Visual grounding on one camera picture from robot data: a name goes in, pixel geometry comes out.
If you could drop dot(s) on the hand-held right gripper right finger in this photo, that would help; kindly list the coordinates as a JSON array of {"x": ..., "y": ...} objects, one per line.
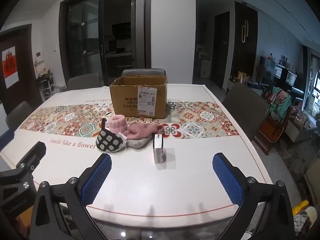
[{"x": 227, "y": 177}]

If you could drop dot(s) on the cluttered shoe rack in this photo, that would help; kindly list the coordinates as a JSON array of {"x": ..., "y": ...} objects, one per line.
[{"x": 50, "y": 85}]

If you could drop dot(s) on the light grey cloth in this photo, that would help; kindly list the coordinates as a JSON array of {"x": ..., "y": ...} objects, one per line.
[{"x": 140, "y": 143}]

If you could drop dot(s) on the dark sliding glass door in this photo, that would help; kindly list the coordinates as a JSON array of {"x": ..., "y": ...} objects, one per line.
[{"x": 82, "y": 42}]

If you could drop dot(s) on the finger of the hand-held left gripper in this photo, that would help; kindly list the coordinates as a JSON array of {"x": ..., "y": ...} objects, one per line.
[{"x": 35, "y": 155}]

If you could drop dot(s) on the gold loop wall ornament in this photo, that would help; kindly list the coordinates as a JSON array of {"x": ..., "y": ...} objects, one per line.
[{"x": 245, "y": 31}]

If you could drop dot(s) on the brown cardboard box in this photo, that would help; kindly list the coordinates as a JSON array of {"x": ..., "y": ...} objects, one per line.
[{"x": 130, "y": 100}]

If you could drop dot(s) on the white rectangular gadget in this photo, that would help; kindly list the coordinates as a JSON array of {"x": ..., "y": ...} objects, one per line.
[{"x": 159, "y": 152}]

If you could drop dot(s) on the patterned tablecloth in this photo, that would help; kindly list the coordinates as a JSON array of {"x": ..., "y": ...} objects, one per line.
[{"x": 200, "y": 150}]

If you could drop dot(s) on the white intercom panel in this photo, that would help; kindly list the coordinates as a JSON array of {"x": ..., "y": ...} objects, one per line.
[{"x": 39, "y": 57}]

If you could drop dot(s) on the red white door poster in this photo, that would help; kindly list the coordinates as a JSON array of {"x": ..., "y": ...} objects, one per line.
[{"x": 10, "y": 66}]

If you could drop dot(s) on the brown wooden door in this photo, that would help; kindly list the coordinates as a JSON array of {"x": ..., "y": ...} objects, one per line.
[{"x": 25, "y": 75}]

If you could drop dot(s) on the colourful clothes pile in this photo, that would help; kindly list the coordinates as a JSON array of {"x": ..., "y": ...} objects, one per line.
[{"x": 280, "y": 102}]

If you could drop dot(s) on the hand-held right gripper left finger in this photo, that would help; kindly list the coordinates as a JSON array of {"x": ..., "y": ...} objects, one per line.
[{"x": 97, "y": 177}]

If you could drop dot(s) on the yellow white toy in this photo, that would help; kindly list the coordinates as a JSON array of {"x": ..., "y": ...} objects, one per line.
[{"x": 303, "y": 217}]

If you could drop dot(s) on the dark hallway door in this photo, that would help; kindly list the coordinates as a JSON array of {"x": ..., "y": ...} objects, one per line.
[{"x": 222, "y": 52}]

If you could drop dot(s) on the stacked white hallway boxes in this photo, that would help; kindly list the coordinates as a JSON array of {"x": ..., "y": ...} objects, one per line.
[{"x": 205, "y": 65}]

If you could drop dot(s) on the wooden high chair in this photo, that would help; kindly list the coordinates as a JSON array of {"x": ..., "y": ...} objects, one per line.
[{"x": 271, "y": 130}]

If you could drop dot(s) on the pink knitted cloth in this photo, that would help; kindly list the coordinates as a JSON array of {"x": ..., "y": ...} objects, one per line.
[{"x": 142, "y": 130}]

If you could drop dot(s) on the grey dining chair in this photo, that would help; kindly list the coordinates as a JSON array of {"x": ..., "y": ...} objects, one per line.
[
  {"x": 83, "y": 81},
  {"x": 143, "y": 72},
  {"x": 245, "y": 107},
  {"x": 18, "y": 115}
]

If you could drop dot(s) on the pink knitted cuff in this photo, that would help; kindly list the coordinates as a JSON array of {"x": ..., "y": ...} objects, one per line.
[{"x": 116, "y": 125}]

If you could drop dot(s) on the silver refrigerator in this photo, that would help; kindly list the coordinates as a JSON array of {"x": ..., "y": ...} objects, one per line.
[{"x": 137, "y": 35}]

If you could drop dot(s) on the dark slatted wall panel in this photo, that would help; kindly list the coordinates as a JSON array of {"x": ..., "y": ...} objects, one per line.
[{"x": 251, "y": 55}]

